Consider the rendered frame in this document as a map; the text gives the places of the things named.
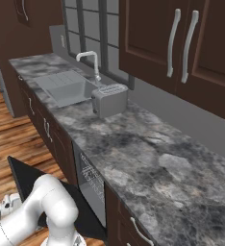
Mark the dark brown cupboard with handle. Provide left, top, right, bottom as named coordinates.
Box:
left=13, top=0, right=34, bottom=29

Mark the grey framed window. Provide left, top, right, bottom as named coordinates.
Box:
left=61, top=0, right=136, bottom=91

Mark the grey kitchen sink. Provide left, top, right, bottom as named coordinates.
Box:
left=33, top=69, right=100, bottom=109

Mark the grey wire dishwasher rack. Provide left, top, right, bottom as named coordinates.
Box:
left=79, top=152, right=106, bottom=204

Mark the dark brown base cupboard door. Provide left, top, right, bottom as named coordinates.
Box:
left=33, top=95, right=51, bottom=152
left=45, top=114, right=79, bottom=186
left=17, top=74, right=39, bottom=127

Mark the silver drawer handle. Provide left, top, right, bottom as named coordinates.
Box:
left=129, top=216, right=155, bottom=246

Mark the dishwasher with grey interior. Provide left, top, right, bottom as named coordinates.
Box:
left=72, top=140, right=108, bottom=229

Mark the silver wall cupboard handle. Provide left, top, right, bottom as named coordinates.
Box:
left=180, top=10, right=200, bottom=85
left=165, top=8, right=183, bottom=79

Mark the white sink tap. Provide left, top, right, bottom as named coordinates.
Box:
left=75, top=50, right=103, bottom=83

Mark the dark brown wall cupboard door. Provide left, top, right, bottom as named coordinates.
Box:
left=176, top=0, right=225, bottom=125
left=118, top=0, right=191, bottom=96

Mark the black dishwasher door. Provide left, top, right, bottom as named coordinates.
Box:
left=7, top=156, right=108, bottom=242

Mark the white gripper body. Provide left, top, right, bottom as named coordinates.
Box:
left=1, top=192, right=23, bottom=216

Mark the silver base cupboard handle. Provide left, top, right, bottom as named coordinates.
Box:
left=42, top=117, right=49, bottom=134
left=45, top=121, right=54, bottom=143
left=27, top=97, right=36, bottom=116

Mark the grey toaster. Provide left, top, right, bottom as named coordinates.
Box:
left=90, top=83, right=130, bottom=119

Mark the dark brown drawer front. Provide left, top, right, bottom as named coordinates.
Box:
left=116, top=196, right=158, bottom=246

